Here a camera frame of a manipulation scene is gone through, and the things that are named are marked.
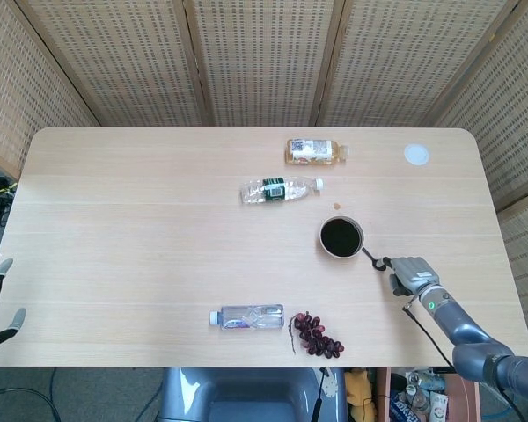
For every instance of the woven bamboo folding screen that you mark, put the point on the woven bamboo folding screen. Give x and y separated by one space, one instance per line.
264 66

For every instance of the white cosmetic tube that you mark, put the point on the white cosmetic tube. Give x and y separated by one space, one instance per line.
437 404

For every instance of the brown wooden storage box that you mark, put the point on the brown wooden storage box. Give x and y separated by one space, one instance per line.
382 395

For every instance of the yellow soft object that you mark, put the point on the yellow soft object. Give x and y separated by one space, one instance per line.
361 395

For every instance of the clear Ganten water bottle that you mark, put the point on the clear Ganten water bottle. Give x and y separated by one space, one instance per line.
246 317

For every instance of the orange juice bottle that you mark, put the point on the orange juice bottle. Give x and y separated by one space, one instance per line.
312 151

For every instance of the grey robot torso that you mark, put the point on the grey robot torso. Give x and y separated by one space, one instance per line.
246 395

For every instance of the black plastic spoon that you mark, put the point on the black plastic spoon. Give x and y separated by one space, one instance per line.
369 257

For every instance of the clear bottle with green label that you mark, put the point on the clear bottle with green label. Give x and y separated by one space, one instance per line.
273 190

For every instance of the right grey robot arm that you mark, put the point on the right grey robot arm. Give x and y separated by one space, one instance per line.
457 325

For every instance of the blue printed packet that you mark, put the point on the blue printed packet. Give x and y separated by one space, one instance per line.
398 406

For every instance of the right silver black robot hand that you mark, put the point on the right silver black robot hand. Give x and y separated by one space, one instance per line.
411 272

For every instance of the cup of dark coffee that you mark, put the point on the cup of dark coffee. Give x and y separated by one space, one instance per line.
341 237

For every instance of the white round table cap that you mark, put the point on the white round table cap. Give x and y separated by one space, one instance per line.
417 154

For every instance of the white perforated bracket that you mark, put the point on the white perforated bracket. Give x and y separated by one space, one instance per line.
332 387

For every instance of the dark red grape bunch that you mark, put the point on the dark red grape bunch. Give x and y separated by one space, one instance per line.
317 336

